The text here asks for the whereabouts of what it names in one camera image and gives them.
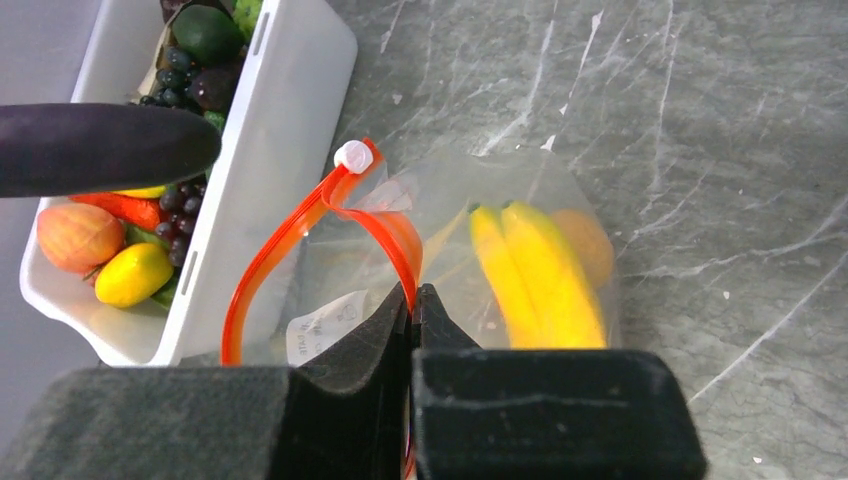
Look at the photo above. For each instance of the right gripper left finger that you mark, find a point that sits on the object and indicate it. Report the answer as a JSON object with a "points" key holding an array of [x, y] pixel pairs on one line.
{"points": [[339, 416]]}

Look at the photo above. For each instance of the white plastic food bin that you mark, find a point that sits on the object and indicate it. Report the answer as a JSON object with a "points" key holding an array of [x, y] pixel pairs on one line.
{"points": [[275, 145]]}

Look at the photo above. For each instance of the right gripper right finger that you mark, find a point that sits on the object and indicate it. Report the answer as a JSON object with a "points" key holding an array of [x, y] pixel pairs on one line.
{"points": [[543, 414]]}

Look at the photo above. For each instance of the yellow banana bunch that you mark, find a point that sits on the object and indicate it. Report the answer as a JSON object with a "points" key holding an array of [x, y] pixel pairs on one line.
{"points": [[544, 295]]}

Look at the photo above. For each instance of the clear zip bag orange zipper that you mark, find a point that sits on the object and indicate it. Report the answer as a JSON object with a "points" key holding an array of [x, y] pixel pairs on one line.
{"points": [[363, 231]]}

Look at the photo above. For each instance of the yellow mango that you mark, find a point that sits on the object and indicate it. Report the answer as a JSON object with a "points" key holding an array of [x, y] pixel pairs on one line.
{"points": [[133, 275]]}

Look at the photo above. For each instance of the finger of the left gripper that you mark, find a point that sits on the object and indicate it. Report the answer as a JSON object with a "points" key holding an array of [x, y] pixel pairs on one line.
{"points": [[60, 149]]}

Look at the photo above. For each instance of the peach fruit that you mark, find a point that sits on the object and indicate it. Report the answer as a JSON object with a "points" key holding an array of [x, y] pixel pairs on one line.
{"points": [[77, 238]]}

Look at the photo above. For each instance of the green avocado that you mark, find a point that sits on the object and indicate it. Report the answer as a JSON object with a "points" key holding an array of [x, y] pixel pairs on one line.
{"points": [[209, 35]]}

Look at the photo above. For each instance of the dark purple grape bunch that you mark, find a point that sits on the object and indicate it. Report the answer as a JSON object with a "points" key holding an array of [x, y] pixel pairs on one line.
{"points": [[181, 201]]}

